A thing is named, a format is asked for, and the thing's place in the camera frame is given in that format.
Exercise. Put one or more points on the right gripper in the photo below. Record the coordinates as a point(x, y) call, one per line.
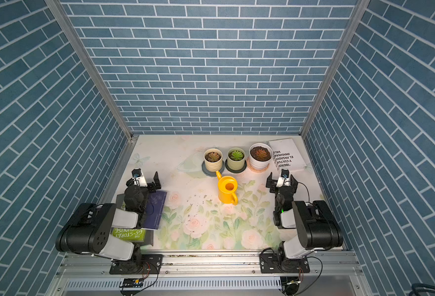
point(273, 183)

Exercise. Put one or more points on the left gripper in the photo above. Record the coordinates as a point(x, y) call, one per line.
point(157, 184)

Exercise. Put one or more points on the yellow plastic watering can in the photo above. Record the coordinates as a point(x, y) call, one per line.
point(227, 187)

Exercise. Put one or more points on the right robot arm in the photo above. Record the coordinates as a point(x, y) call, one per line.
point(316, 227)

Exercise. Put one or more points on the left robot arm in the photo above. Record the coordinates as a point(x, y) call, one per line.
point(89, 229)

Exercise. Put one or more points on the white pot with red succulent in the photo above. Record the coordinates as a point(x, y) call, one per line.
point(261, 154)

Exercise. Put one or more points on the green pot with succulent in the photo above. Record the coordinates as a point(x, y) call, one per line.
point(236, 159)

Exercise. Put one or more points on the cream pot with succulent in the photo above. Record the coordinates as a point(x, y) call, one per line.
point(213, 160)

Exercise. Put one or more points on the white book black text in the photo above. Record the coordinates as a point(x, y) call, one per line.
point(286, 155)

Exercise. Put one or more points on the dark blue book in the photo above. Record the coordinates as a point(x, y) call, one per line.
point(154, 210)

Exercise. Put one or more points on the pink saucer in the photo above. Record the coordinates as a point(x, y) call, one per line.
point(257, 170)

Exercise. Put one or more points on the dark green saucer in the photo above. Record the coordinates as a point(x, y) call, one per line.
point(236, 171)

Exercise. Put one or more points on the green cover book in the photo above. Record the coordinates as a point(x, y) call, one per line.
point(138, 236)

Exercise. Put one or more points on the dark grey saucer left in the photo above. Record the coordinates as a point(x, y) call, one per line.
point(211, 173)

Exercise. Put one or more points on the small green circuit board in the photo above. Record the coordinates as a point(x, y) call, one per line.
point(132, 283)

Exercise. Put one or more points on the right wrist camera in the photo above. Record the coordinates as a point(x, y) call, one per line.
point(284, 178)

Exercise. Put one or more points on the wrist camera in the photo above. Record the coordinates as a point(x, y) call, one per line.
point(140, 181)
point(284, 178)

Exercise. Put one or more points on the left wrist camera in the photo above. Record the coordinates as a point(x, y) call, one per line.
point(140, 181)

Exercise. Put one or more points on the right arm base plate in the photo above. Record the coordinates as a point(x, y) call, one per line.
point(271, 263)

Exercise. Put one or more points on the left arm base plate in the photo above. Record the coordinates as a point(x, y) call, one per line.
point(148, 264)

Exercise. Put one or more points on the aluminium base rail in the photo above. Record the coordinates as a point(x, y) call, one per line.
point(214, 273)

